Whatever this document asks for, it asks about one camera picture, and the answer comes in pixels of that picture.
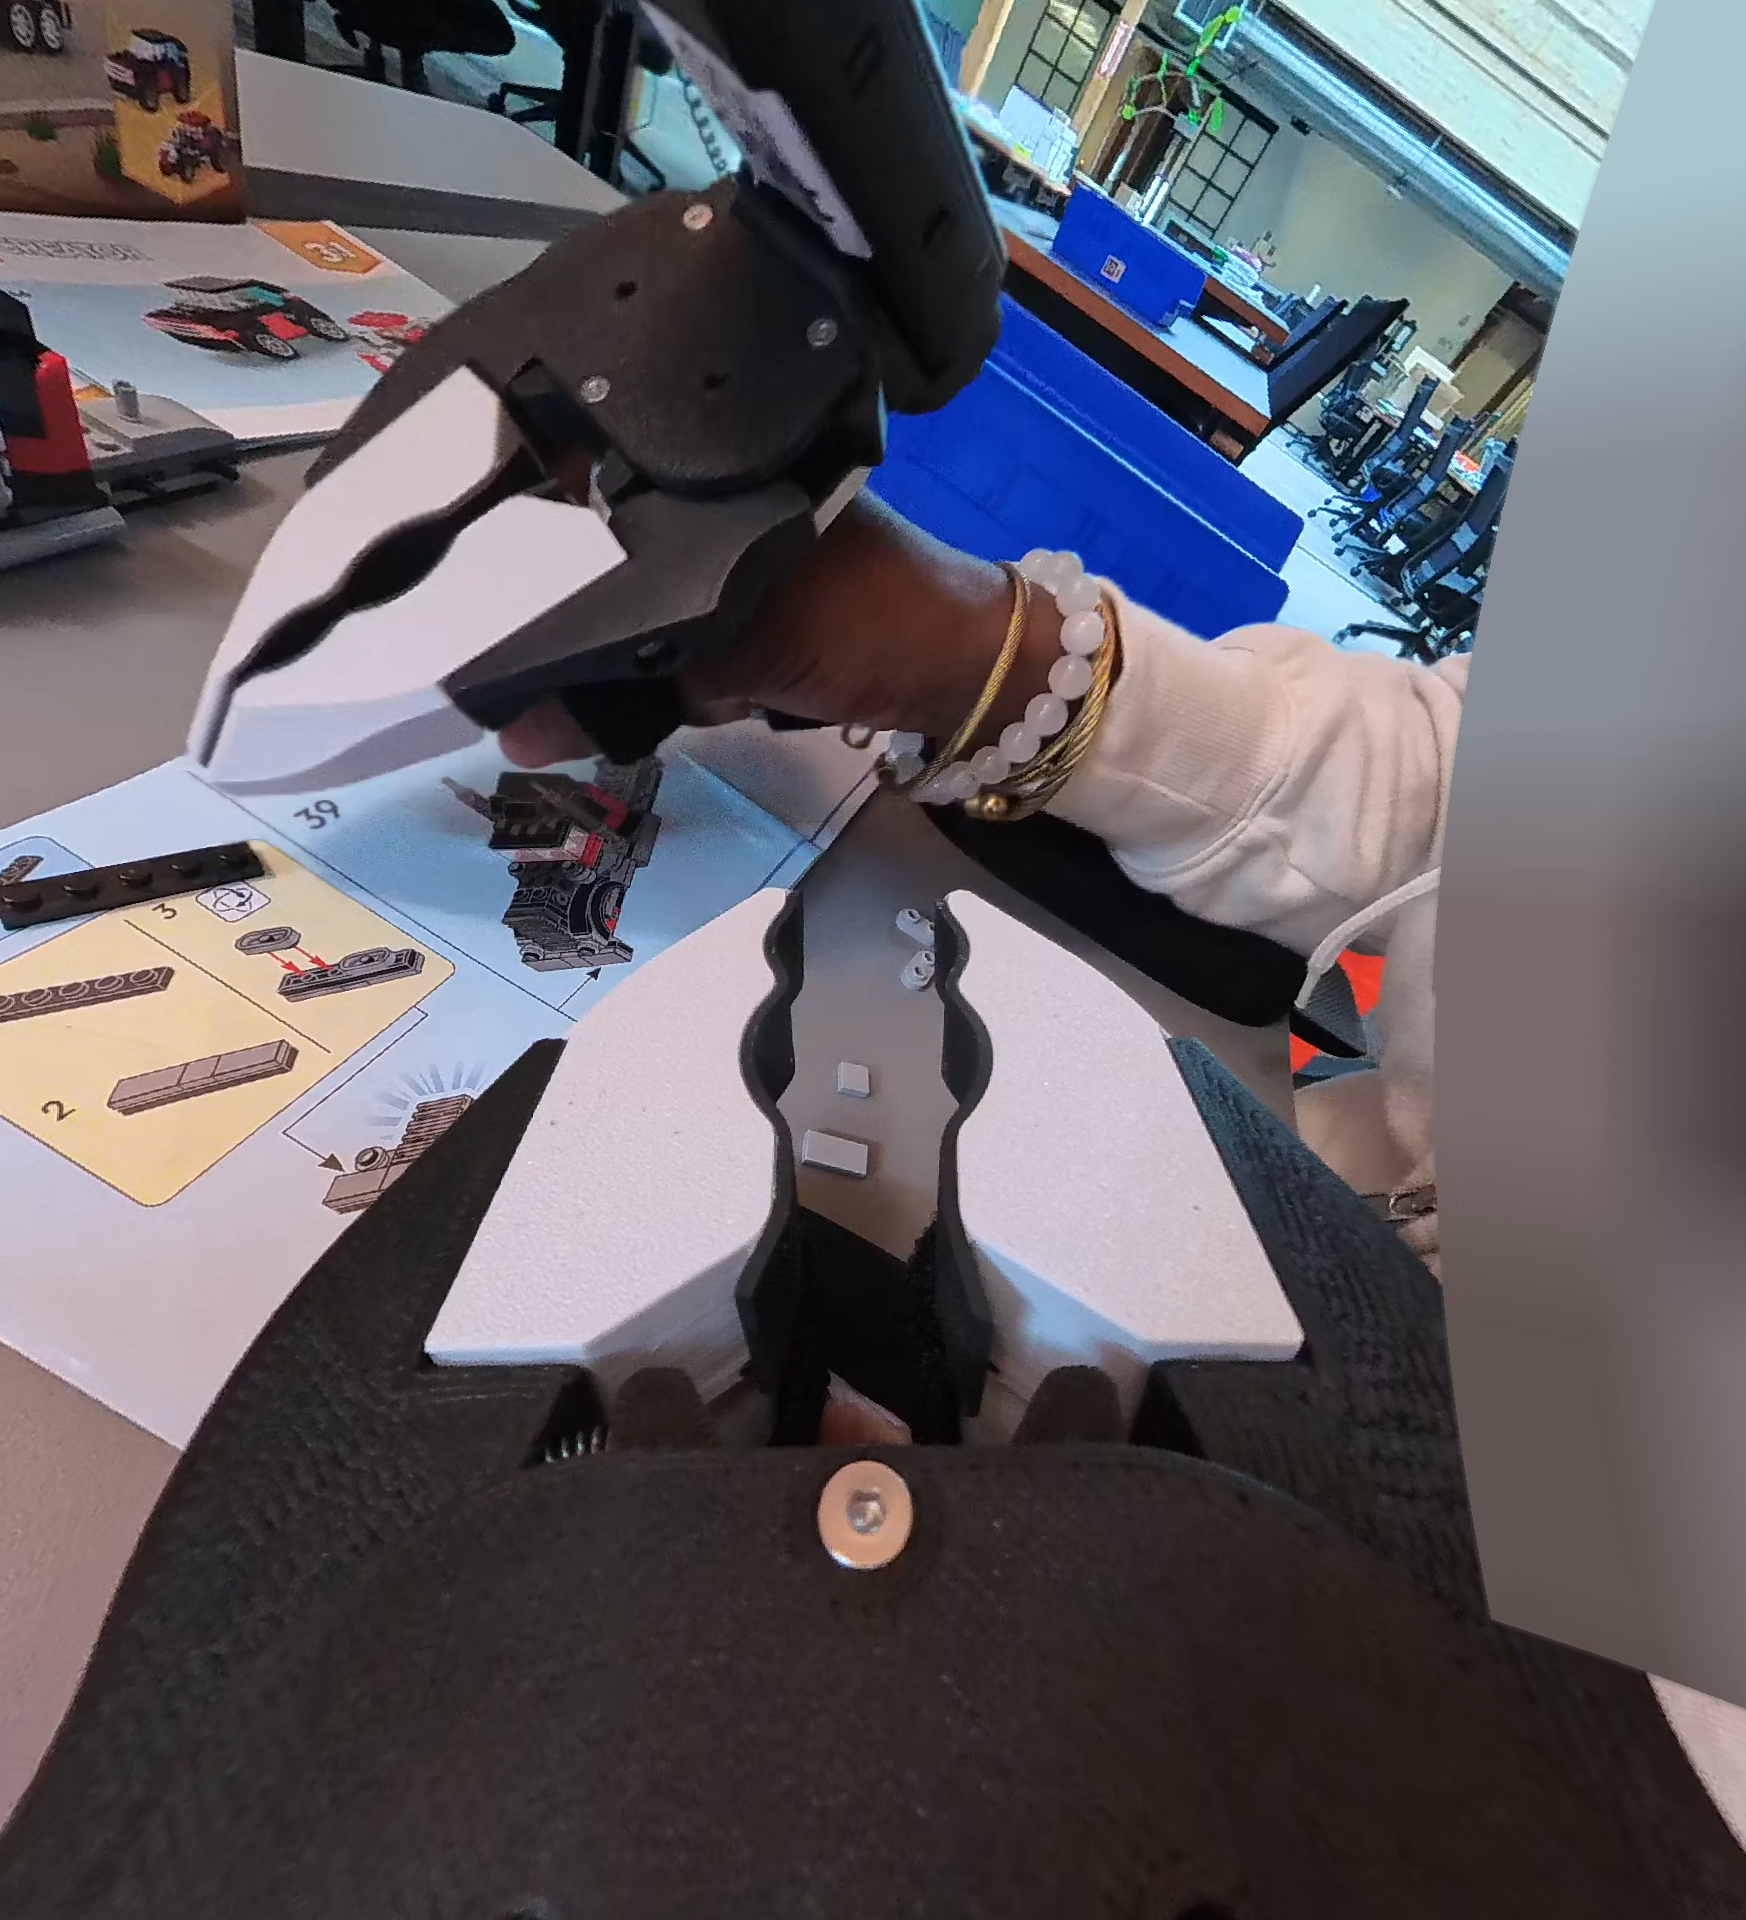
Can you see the long brown office desk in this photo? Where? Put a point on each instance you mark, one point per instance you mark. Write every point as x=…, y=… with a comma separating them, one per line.
x=1159, y=338

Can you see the green potted plant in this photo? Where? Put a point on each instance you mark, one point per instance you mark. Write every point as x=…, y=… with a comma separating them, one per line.
x=1181, y=75

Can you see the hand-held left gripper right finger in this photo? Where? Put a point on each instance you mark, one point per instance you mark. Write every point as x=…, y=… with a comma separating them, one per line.
x=1114, y=1201

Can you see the long black lego plate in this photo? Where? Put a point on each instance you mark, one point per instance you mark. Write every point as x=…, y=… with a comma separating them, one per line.
x=131, y=886

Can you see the closed lego instruction booklet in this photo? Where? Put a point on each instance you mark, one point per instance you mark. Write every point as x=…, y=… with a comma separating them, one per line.
x=213, y=271

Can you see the person's right forearm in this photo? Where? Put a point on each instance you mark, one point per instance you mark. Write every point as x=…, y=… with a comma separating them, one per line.
x=1263, y=751

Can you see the blue labelled storage bin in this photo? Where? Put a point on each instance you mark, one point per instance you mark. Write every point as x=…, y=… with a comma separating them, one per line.
x=1121, y=247

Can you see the lego instruction booklet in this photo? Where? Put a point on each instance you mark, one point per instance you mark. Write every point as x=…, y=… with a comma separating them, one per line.
x=64, y=1275
x=213, y=271

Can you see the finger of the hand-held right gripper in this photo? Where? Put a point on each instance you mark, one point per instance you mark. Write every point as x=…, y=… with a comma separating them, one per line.
x=423, y=661
x=363, y=496

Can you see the thin gold bangle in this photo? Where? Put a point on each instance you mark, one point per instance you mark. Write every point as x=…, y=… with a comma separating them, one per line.
x=1005, y=661

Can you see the twisted gold bangle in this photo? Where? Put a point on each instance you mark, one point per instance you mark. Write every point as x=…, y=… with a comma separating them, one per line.
x=1098, y=706

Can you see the blue plastic bin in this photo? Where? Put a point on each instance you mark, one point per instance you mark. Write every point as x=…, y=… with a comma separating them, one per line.
x=1083, y=465

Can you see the yellow lego set box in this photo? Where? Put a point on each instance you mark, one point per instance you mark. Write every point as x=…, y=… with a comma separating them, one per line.
x=64, y=106

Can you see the row of black office chairs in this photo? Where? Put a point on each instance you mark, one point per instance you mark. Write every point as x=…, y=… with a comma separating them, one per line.
x=1413, y=496

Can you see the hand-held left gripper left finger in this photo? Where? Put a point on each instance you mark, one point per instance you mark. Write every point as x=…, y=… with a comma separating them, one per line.
x=619, y=1201

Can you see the black quilted pad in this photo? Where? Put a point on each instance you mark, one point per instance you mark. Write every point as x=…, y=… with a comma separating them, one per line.
x=1114, y=931

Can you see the person's right hand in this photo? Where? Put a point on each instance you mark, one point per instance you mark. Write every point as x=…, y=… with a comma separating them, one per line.
x=858, y=630

